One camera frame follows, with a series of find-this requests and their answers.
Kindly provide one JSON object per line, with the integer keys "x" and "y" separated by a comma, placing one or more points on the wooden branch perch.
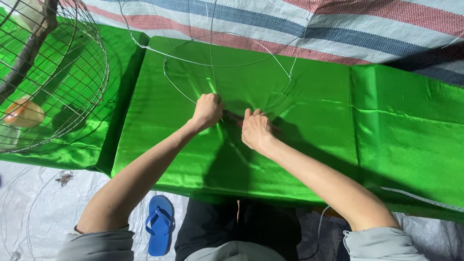
{"x": 29, "y": 50}

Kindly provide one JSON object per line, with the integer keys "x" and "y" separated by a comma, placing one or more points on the striped woven tarp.
{"x": 308, "y": 29}

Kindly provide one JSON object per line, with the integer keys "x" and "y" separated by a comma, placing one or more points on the person's dark trousers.
{"x": 235, "y": 228}

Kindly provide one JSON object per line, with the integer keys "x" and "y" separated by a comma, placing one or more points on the person's right fingers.
{"x": 254, "y": 115}

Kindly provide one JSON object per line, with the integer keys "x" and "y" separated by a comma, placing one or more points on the person's grey shirt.
{"x": 232, "y": 246}

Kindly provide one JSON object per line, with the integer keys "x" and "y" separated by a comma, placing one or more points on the person's right hand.
{"x": 256, "y": 130}

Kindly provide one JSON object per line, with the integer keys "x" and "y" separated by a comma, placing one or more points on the blue flip-flop sandal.
{"x": 160, "y": 224}

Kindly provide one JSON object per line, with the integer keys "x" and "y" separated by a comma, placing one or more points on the orange plastic feeder cup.
{"x": 23, "y": 113}

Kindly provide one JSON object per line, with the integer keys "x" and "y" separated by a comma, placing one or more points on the person's left hand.
{"x": 207, "y": 110}

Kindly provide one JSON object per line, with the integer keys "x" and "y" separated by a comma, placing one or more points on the person's left fingers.
{"x": 216, "y": 105}

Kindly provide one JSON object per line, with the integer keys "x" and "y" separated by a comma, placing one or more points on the green satin cloth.
{"x": 290, "y": 127}

